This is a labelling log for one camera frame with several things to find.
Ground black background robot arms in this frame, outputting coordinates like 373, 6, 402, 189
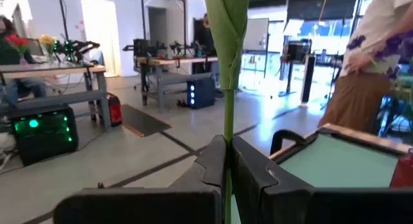
53, 39, 101, 63

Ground black floor mat orange edge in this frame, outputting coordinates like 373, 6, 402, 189
120, 103, 172, 138

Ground black column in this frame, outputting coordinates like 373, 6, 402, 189
299, 54, 316, 106

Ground purple artificial flower bunch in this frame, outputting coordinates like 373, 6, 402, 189
347, 29, 413, 102

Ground black fan on stand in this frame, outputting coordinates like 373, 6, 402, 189
279, 39, 313, 97

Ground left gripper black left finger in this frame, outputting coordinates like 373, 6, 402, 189
53, 135, 228, 224

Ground wooden background table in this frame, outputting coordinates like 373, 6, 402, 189
0, 61, 112, 131
134, 55, 220, 112

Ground black frame handle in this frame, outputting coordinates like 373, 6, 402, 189
270, 129, 308, 156

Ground red and black computer case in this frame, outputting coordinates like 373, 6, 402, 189
105, 92, 123, 127

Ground white artificial tulip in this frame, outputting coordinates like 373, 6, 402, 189
203, 0, 251, 224

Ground person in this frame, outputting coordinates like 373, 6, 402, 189
317, 0, 413, 136
0, 15, 48, 107
192, 13, 217, 57

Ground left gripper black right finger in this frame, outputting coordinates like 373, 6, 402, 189
230, 135, 413, 224

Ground computer tower blue lights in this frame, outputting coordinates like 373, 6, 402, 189
186, 77, 216, 110

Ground white board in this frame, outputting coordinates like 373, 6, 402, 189
242, 17, 270, 52

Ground red glass vase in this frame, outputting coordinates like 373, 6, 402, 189
389, 152, 413, 188

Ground red flower bouquet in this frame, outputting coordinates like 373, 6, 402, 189
3, 34, 32, 66

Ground green table mat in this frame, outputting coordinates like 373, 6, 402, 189
230, 133, 401, 224

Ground yellow flower bouquet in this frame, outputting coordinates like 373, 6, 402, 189
39, 34, 58, 64

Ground computer tower green lights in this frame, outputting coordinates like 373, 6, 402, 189
12, 103, 80, 167

